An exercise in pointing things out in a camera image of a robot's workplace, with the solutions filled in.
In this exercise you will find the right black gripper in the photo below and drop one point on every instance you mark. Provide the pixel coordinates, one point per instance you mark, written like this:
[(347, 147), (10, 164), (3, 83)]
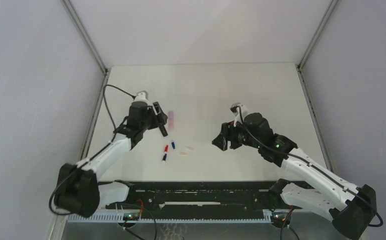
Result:
[(228, 131)]

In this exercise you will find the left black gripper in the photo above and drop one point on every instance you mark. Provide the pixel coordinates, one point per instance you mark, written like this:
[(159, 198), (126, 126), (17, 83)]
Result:
[(163, 117)]

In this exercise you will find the pink marker pen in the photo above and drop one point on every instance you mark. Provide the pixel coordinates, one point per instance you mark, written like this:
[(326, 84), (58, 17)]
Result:
[(170, 123)]

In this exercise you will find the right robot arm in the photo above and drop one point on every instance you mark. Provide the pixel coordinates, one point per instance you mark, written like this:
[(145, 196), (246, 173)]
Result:
[(350, 208)]

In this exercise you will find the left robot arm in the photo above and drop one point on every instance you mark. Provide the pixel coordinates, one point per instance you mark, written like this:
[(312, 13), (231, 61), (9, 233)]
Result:
[(78, 190)]

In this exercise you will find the red blue pen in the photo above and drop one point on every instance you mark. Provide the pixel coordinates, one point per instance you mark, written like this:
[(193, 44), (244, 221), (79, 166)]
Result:
[(164, 158)]

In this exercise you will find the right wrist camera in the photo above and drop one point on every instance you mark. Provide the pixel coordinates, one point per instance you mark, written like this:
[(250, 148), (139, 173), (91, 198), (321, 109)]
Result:
[(240, 111)]

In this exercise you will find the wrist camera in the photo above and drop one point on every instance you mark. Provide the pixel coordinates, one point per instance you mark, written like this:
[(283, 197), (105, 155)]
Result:
[(240, 111), (142, 96)]

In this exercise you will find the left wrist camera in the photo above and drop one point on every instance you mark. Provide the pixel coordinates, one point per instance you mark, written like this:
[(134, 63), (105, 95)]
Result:
[(142, 96)]

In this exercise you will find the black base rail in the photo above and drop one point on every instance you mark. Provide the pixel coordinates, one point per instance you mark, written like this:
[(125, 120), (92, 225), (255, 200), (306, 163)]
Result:
[(207, 200)]

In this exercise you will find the left aluminium frame post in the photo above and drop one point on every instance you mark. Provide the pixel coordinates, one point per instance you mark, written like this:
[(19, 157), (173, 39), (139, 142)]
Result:
[(92, 49)]

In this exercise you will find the aluminium frame post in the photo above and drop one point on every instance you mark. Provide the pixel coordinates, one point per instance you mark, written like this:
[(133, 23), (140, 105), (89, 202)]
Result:
[(307, 73), (92, 49)]

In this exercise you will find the right aluminium frame post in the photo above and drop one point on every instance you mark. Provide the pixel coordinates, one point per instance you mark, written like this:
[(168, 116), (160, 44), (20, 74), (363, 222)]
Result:
[(307, 73)]

